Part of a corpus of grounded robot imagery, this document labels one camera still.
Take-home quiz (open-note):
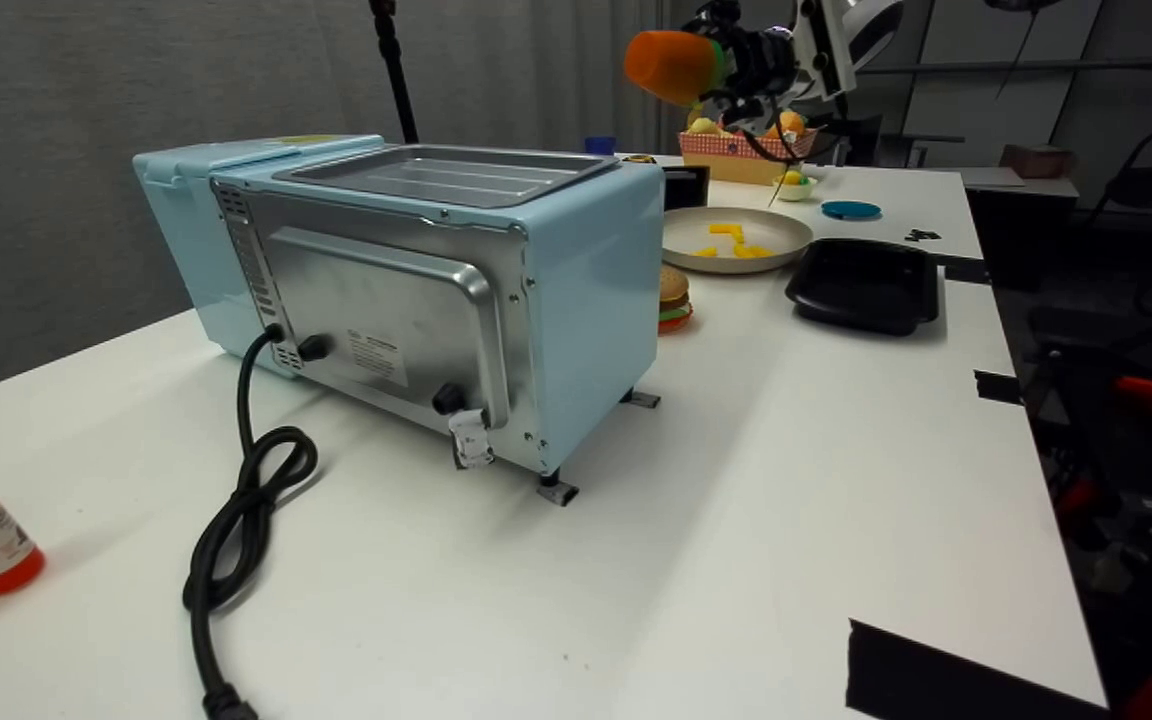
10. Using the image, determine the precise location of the black ridged tray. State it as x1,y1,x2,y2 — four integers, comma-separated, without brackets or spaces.
782,236,943,341

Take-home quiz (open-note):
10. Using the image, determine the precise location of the large beige plate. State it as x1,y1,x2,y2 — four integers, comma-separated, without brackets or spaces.
656,201,816,279

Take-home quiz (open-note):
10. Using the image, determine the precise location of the toy hamburger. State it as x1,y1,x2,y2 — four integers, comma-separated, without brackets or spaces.
656,259,696,337

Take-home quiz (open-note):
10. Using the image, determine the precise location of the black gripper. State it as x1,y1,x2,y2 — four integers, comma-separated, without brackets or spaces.
711,18,812,102

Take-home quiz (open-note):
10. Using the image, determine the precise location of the light blue toaster oven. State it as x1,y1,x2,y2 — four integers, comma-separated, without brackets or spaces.
129,134,666,481

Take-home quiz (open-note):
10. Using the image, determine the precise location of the black mug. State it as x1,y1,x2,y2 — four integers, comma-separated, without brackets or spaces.
661,159,716,217

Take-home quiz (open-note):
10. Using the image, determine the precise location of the orange plush toy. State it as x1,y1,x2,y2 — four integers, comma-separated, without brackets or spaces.
621,27,735,112

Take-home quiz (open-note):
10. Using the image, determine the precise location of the black toaster power cord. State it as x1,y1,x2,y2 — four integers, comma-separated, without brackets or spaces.
180,323,329,720

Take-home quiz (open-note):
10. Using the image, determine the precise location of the small white yellow toy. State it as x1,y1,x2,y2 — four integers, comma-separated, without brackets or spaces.
776,163,826,209

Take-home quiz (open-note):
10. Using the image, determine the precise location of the black tripod pole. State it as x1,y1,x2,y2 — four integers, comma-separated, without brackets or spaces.
363,0,423,147

